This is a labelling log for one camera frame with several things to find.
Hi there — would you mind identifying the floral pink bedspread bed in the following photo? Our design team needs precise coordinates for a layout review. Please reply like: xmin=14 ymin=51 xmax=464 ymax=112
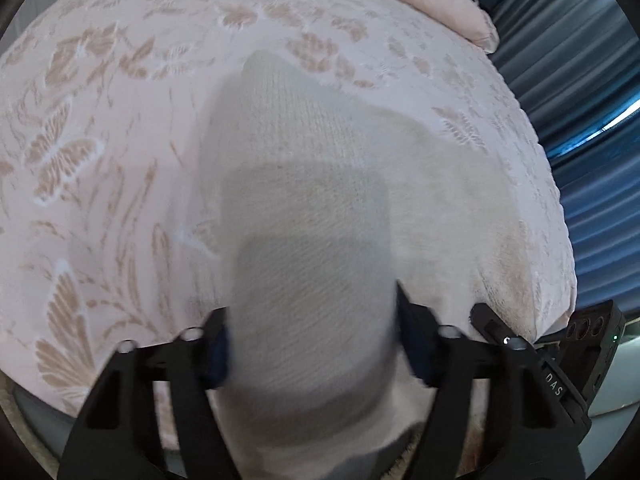
xmin=1 ymin=0 xmax=577 ymax=415

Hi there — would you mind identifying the beige heart-pattern knit sweater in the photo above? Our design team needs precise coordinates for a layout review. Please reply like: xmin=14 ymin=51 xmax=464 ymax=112
xmin=201 ymin=51 xmax=536 ymax=479

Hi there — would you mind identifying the blue grey curtain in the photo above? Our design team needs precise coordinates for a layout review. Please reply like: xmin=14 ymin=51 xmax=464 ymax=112
xmin=492 ymin=0 xmax=639 ymax=314

